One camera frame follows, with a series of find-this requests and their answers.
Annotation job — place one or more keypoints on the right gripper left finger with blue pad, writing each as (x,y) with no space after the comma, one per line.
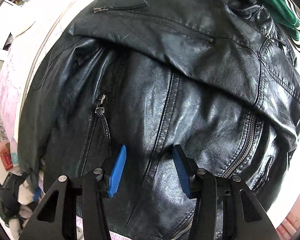
(55,216)

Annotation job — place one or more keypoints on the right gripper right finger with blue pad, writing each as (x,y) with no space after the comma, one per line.
(243,215)

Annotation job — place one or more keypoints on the purple floral bed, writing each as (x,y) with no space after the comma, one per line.
(13,76)

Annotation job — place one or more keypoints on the green folded sweater white stripes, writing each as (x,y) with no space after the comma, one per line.
(285,12)

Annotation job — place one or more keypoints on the black leather jacket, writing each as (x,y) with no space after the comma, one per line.
(217,77)

